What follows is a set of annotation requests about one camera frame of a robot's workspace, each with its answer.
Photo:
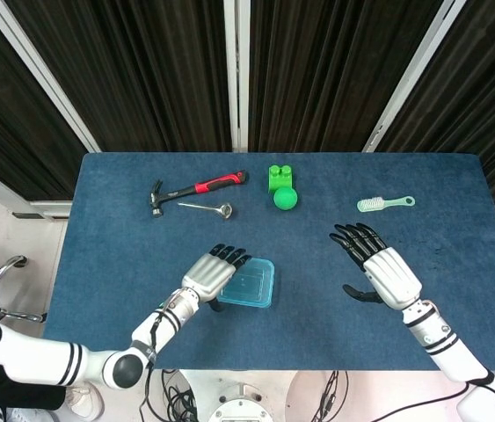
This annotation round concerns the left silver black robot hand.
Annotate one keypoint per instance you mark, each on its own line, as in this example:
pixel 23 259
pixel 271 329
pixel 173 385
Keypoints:
pixel 209 274

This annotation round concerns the white metal frame post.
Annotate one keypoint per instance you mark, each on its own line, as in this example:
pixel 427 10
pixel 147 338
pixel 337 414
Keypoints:
pixel 41 74
pixel 413 74
pixel 237 74

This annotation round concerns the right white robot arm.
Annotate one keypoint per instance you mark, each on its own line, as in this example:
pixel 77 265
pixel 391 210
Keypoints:
pixel 449 356

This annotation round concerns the light green scrub brush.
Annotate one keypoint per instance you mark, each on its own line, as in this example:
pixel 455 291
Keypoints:
pixel 372 204

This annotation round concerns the blue plastic container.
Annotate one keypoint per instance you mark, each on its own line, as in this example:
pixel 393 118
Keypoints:
pixel 251 285

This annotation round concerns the green toy building block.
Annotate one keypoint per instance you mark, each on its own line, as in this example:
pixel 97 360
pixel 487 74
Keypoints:
pixel 278 178

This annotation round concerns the dark pleated curtain panel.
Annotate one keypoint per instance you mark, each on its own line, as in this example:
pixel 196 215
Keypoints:
pixel 493 88
pixel 141 66
pixel 1 110
pixel 317 66

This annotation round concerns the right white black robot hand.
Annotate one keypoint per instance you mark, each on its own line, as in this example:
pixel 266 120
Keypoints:
pixel 394 277

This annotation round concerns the small metal ladle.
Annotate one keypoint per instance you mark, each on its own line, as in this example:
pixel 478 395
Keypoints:
pixel 198 206

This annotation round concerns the black red claw hammer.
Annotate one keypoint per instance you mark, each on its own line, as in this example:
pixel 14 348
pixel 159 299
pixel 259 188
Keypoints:
pixel 207 186

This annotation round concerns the green rubber ball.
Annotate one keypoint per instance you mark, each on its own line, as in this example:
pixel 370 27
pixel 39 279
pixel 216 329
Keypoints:
pixel 286 199

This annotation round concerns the blue velvet table cloth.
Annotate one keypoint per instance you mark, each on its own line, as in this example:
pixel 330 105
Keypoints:
pixel 317 329

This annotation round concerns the white metal frame rail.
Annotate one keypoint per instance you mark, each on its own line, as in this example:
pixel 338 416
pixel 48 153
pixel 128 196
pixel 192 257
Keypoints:
pixel 18 200

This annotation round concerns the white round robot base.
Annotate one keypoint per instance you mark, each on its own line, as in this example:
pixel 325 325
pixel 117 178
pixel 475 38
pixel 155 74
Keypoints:
pixel 240 406

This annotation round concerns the chrome chair armrest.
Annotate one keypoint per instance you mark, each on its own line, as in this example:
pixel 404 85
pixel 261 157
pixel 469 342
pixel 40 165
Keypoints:
pixel 5 266

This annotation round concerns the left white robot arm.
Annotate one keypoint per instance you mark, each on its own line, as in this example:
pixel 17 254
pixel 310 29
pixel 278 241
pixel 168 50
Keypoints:
pixel 31 351

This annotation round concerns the light sneaker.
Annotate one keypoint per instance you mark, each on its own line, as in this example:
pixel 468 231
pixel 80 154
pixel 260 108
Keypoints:
pixel 84 400

